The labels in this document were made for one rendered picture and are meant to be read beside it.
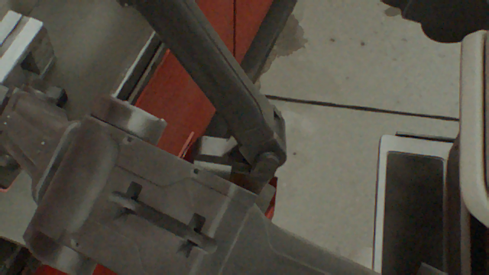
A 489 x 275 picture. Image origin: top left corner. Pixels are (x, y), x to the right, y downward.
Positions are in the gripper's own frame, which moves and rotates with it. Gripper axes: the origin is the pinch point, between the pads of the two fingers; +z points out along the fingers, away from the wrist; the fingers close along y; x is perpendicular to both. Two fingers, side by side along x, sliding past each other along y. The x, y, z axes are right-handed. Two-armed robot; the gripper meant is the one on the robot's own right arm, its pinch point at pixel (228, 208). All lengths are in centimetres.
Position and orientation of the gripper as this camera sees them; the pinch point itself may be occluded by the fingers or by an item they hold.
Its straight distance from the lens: 136.3
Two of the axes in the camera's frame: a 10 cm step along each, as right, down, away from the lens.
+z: -2.4, 4.1, 8.8
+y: -8.8, -4.8, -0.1
